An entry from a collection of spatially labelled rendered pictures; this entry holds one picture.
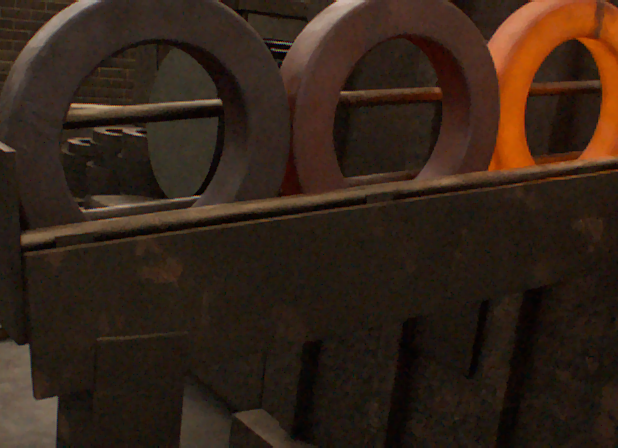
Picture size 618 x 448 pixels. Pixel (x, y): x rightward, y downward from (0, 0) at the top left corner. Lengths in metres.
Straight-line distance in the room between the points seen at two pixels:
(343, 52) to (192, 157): 1.40
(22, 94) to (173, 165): 1.56
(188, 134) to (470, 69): 1.38
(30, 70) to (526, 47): 0.38
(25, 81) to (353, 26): 0.22
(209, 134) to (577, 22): 1.26
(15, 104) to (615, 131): 0.51
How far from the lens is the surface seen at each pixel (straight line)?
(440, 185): 0.65
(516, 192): 0.70
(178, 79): 2.07
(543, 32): 0.74
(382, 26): 0.62
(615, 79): 0.82
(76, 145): 2.89
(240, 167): 0.58
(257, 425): 1.58
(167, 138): 2.10
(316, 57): 0.60
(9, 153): 0.50
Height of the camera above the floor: 0.71
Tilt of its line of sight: 12 degrees down
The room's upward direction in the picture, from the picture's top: 7 degrees clockwise
